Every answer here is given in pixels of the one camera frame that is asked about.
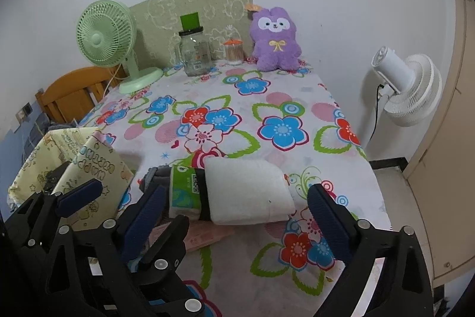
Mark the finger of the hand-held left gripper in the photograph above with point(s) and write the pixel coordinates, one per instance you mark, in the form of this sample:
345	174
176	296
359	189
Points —
79	196
167	242

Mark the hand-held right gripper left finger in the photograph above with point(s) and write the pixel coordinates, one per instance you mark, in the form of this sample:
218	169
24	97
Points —
144	216

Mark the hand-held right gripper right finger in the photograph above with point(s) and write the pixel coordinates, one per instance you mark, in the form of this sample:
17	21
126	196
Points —
330	224

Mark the yellow fabric storage box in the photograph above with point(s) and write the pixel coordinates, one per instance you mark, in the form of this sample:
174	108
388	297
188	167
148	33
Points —
92	168

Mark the pink packet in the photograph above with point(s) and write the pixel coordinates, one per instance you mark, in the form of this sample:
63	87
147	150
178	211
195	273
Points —
207	233

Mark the grey striped cloth pouch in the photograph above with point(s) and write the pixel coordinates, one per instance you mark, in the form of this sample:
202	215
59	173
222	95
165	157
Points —
156	176

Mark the green white tissue packet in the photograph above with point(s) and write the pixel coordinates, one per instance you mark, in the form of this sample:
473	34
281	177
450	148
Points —
183	190

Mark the white towel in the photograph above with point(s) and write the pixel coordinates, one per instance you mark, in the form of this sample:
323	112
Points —
245	190

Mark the wooden bed headboard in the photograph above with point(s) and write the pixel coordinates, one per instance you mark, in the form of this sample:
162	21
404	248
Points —
70	90

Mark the beige door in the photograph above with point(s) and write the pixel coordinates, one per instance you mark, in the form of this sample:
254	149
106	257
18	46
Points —
452	153

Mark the floral tablecloth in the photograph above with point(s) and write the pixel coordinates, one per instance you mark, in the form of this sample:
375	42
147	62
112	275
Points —
259	98

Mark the white standing fan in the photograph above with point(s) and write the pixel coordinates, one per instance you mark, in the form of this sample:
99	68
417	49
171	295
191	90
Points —
412	94

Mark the green desk fan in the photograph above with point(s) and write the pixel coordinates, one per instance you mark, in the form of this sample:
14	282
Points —
100	38

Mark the glass jar mug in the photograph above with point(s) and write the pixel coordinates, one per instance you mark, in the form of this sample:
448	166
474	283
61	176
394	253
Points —
195	57

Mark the cotton swab jar orange lid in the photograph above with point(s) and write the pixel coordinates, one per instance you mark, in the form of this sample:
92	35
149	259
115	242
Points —
233	55

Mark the purple plush bunny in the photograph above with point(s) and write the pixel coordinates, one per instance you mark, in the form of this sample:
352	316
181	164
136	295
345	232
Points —
274	46

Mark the green plastic cup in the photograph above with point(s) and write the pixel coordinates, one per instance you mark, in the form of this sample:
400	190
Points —
189	21

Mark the green printed board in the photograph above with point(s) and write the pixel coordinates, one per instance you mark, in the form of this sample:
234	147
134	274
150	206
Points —
163	12

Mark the white wall socket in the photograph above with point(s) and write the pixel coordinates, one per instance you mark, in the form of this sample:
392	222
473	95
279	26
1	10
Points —
20	116

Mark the black wall switch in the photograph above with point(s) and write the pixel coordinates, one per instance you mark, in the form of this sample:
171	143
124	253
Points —
28	109

